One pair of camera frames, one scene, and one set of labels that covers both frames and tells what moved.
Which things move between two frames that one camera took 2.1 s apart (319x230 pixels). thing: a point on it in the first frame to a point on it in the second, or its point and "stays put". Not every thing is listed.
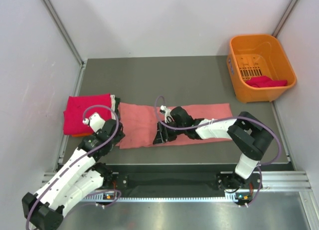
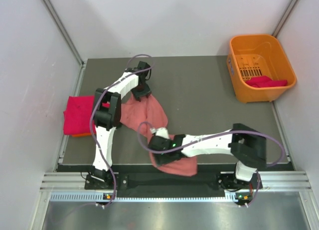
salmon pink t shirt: x=140 y=121 to x=143 y=116
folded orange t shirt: x=82 y=134 stays put
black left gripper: x=120 y=135 to x=146 y=92
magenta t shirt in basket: x=265 y=81 stays put
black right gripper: x=163 y=135 to x=160 y=160
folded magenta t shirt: x=73 y=123 stays put
